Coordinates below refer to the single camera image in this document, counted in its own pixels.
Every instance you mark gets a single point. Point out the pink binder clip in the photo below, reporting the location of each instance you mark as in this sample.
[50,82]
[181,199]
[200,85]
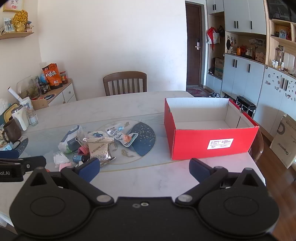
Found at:
[82,149]

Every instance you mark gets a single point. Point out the white cardboard box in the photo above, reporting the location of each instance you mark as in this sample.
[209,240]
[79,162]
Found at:
[215,143]

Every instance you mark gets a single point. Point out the white side cabinet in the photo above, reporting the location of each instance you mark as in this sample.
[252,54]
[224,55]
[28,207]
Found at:
[64,92]

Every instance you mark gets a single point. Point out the black white sneakers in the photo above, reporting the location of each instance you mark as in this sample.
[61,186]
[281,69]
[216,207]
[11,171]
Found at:
[214,95]

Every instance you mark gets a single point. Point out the blue white small packet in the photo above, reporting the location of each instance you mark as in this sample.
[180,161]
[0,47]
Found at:
[96,134]

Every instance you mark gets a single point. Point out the white snack packet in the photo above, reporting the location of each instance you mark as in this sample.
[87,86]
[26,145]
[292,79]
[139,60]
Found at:
[116,133]

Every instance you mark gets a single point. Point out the red hanging bag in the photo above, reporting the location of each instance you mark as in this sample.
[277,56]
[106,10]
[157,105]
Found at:
[214,36]

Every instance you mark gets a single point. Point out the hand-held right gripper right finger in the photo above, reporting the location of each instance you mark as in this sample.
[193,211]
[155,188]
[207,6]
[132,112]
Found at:
[198,168]

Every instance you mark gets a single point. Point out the silver foil packet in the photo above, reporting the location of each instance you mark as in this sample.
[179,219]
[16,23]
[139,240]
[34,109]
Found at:
[99,150]

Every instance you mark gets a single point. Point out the small orange object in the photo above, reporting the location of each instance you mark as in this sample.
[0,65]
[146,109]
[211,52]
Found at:
[127,138]

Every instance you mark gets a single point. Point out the clear plastic container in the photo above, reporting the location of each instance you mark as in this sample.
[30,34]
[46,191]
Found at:
[27,87]

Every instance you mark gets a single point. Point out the cardboard box in niche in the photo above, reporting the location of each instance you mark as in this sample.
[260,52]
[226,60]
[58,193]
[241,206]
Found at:
[219,68]

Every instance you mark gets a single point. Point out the framed wall picture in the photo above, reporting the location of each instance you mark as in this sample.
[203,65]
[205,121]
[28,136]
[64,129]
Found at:
[13,5]

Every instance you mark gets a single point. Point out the brown mug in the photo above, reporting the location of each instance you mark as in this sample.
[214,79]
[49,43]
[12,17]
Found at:
[11,132]

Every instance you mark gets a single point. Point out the patterned red rug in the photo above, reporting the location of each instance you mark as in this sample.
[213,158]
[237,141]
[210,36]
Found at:
[196,92]

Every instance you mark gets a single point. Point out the small blue label bottle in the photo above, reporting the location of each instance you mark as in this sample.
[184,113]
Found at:
[79,158]

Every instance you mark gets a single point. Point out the orange snack bag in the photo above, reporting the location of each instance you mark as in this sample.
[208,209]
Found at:
[52,76]

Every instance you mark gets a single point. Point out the red lid jar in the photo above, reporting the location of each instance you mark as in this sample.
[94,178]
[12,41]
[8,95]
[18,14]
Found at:
[64,78]

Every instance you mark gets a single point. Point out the rolled white paper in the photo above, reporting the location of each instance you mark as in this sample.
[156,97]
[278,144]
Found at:
[15,93]

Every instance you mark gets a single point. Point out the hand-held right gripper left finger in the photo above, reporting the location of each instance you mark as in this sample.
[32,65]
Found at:
[89,169]

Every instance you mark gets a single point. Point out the wooden slatted chair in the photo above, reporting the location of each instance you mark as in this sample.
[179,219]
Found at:
[124,83]

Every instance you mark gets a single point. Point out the blue speckled round placemat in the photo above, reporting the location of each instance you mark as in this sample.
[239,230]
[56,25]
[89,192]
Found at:
[144,139]
[23,143]

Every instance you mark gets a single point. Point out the white thermos cup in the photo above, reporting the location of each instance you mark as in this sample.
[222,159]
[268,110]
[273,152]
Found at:
[19,117]

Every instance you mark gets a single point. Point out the white granule bag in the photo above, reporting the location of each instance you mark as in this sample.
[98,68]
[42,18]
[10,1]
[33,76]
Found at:
[60,158]

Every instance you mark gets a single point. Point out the pink ribbed sponge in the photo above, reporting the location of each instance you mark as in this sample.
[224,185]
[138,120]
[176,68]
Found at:
[67,166]

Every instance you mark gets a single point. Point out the grey wall cabinet unit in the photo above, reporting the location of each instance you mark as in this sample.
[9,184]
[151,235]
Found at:
[242,69]

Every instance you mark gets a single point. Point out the small wooden box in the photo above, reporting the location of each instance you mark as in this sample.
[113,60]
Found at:
[40,103]

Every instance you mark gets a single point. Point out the golden flower ornament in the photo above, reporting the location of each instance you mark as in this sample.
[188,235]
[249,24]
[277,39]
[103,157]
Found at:
[20,20]

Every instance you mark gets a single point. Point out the brown door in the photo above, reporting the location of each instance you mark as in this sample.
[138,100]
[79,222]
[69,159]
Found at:
[193,44]

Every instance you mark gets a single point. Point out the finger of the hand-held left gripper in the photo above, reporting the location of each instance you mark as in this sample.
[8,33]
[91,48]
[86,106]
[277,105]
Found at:
[34,162]
[8,154]

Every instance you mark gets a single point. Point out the white blue plastic bag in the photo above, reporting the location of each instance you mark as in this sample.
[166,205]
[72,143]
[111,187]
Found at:
[69,139]

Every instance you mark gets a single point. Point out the wooden wall shelf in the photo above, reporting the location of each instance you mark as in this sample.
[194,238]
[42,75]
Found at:
[16,35]

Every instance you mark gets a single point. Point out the large brown cardboard carton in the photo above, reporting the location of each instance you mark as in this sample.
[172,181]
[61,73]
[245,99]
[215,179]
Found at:
[284,141]

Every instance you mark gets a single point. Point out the white printed mug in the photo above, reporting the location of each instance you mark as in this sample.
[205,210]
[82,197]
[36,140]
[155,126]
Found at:
[26,103]

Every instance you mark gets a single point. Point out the black shoe rack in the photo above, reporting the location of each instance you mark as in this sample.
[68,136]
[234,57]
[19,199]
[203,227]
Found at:
[246,105]

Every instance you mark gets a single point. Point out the clear glass cup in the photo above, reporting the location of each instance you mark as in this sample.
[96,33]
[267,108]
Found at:
[33,118]

